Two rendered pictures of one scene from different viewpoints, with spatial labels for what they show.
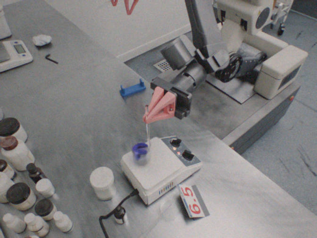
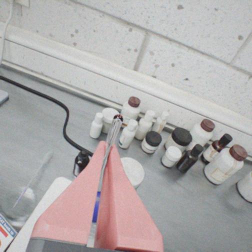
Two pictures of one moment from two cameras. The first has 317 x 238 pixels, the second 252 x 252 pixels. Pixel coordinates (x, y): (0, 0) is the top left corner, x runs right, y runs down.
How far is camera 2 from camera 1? 0.49 m
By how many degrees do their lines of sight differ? 78
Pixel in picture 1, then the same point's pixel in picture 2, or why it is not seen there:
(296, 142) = not seen: outside the picture
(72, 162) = (181, 200)
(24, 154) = (219, 163)
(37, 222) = (144, 121)
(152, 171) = not seen: hidden behind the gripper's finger
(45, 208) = (151, 136)
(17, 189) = (185, 135)
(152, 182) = (53, 190)
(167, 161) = not seen: hidden behind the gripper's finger
